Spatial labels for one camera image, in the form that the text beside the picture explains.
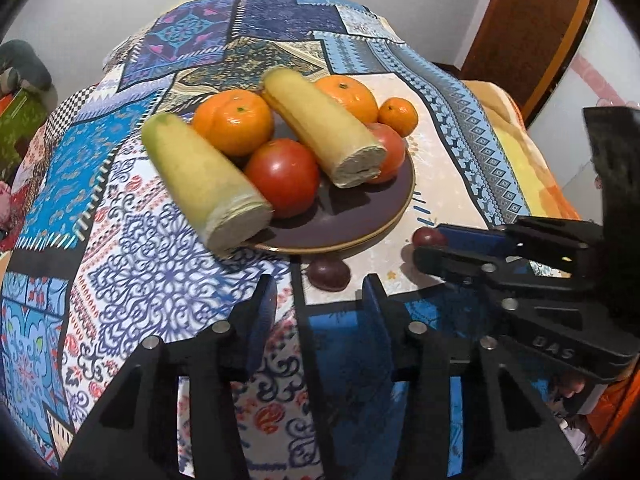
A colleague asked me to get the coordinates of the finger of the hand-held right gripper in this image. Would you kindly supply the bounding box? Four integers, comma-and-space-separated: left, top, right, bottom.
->
412, 244, 567, 311
436, 216, 608, 281

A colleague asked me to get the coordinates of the yellow orange blanket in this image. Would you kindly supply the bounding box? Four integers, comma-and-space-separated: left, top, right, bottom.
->
460, 79, 640, 461

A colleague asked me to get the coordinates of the dark purple plate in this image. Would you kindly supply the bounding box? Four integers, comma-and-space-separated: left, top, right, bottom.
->
242, 132, 416, 255

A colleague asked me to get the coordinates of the yellow corn cob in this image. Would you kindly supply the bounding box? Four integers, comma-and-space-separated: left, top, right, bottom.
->
141, 112, 275, 256
261, 67, 388, 189

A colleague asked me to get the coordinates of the large orange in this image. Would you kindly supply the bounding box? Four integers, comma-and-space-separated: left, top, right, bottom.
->
314, 75, 379, 125
192, 89, 275, 157

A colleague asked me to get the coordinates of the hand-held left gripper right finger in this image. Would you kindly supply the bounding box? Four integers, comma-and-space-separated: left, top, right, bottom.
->
361, 274, 583, 480

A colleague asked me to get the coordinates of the dark red plum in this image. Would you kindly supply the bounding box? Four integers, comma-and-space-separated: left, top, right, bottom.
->
306, 257, 351, 291
411, 227, 448, 248

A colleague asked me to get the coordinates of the white sliding wardrobe door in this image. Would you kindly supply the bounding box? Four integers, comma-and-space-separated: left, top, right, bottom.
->
527, 0, 640, 221

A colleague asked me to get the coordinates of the red tomato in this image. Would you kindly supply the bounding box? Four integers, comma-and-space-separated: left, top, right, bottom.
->
365, 122, 407, 184
243, 139, 321, 219

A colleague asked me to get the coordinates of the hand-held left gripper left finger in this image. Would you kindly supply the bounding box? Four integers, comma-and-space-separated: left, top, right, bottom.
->
60, 274, 278, 480

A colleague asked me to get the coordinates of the small orange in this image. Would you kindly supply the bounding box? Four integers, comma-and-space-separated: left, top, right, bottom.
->
377, 97, 419, 138

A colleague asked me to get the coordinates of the wooden wardrobe frame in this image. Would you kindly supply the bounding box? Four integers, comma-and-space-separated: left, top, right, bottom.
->
520, 0, 601, 128

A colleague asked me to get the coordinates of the floral bed sheet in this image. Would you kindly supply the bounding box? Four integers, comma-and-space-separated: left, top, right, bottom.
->
0, 180, 22, 252

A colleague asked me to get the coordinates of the green patterned box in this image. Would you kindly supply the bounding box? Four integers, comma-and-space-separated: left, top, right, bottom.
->
0, 87, 51, 181

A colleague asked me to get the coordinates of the blue patchwork blanket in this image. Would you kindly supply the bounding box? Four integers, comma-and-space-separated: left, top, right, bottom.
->
0, 0, 541, 480

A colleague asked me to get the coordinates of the brown wooden door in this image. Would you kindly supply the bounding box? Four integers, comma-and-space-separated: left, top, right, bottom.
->
460, 0, 588, 111

